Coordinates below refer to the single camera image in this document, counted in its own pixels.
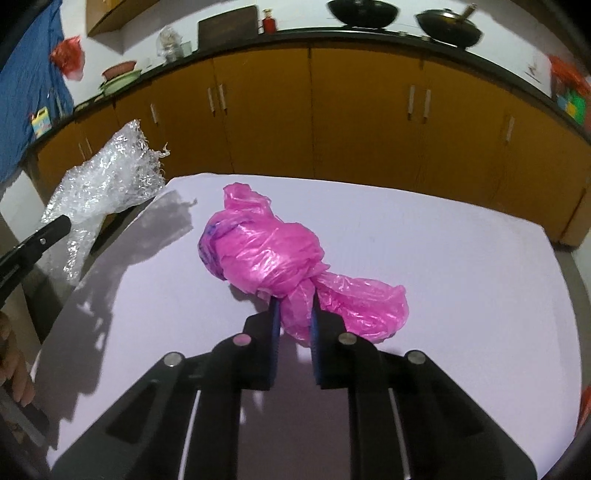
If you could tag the pink plastic bag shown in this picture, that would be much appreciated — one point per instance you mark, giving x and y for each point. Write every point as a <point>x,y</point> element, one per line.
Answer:
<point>268,258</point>

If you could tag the orange bag of containers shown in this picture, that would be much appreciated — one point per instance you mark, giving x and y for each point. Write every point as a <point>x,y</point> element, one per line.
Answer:
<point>572,92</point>

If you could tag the orange lower kitchen cabinet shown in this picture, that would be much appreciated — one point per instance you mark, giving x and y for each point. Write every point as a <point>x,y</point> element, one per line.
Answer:
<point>360,115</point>

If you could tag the red bowl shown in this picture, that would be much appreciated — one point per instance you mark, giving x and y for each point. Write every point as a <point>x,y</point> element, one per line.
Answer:
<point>119,70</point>

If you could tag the wall socket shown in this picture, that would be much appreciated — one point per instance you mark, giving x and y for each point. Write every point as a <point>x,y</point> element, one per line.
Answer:
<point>532,68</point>

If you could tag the clear bubble wrap sheet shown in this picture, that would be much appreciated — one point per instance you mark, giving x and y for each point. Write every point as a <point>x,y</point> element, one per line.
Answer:
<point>106,180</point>

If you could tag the red bottle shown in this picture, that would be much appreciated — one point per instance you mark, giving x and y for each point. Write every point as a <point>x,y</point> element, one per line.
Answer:
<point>268,23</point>

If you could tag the dark wooden cutting board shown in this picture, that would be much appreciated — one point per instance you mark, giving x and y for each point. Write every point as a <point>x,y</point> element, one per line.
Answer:
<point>226,25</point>

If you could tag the glass jar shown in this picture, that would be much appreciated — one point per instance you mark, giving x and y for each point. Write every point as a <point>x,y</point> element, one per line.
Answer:
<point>174,44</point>

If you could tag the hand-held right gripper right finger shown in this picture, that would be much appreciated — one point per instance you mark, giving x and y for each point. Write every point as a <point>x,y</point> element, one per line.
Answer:
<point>316,346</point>

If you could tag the black open wok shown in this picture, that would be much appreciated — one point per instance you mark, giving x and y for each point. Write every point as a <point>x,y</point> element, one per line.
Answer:
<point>362,14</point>

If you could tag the red hanging plastic bag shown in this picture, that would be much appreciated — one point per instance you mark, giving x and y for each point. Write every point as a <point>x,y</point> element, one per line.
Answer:
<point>68,57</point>

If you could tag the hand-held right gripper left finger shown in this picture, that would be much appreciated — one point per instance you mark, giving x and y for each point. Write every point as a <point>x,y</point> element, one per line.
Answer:
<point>275,341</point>

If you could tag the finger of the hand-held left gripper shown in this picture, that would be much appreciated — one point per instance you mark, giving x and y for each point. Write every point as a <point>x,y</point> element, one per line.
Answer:
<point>37,244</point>

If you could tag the person's left hand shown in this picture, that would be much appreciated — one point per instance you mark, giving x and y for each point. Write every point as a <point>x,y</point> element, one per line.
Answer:
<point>14,364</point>

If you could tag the blue hanging cloth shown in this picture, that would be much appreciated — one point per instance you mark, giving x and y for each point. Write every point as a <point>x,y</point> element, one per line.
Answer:
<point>27,92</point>

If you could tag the black wok with lid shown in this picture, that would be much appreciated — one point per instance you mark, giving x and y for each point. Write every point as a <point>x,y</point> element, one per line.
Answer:
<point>448,27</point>

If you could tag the orange upper wall cabinet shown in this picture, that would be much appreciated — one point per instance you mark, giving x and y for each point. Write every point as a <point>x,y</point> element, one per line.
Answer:
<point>115,16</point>

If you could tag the black kitchen countertop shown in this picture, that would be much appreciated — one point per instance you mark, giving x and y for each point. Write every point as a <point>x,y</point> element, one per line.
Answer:
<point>323,39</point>

